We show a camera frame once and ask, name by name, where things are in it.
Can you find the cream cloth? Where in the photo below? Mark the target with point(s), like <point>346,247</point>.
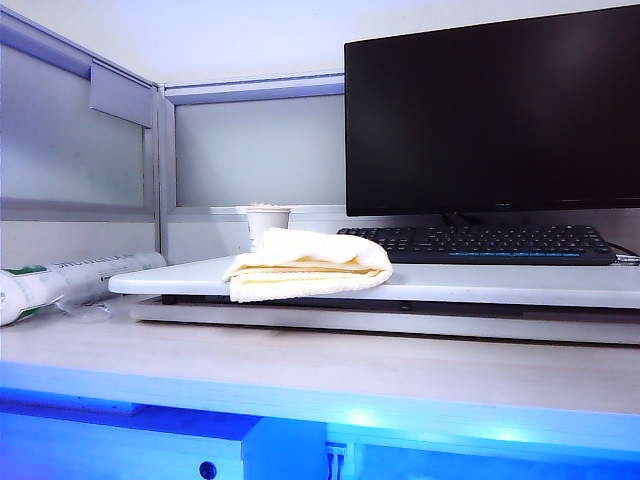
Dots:
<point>310,270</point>

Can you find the grey partition name plate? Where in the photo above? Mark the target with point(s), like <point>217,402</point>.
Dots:
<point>120,95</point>

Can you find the white desk riser platform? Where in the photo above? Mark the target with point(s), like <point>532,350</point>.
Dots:
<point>475,285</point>

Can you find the clear plastic wrapper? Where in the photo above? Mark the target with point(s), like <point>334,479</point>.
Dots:
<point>90,311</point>

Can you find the white bracket block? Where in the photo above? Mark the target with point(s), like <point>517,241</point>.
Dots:
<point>282,450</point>

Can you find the white desk riser base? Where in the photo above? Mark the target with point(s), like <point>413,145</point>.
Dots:
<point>400,322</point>

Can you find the white printed roll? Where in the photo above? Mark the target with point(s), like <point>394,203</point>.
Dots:
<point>100,272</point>

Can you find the grey rear partition panel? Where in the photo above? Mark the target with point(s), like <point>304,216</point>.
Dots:
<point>250,150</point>

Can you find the white paper cup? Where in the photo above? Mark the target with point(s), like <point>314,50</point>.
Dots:
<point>267,220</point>

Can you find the black computer monitor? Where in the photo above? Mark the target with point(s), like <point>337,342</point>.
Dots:
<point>475,125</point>

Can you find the blue robot base frame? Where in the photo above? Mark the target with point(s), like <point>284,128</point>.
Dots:
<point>150,440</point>

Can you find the black keyboard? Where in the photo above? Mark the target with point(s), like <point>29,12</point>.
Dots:
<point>500,245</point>

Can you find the grey side partition panel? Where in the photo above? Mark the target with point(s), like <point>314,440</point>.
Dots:
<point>70,165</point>

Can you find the white tube with green label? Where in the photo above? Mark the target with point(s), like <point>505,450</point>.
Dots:
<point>25,295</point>

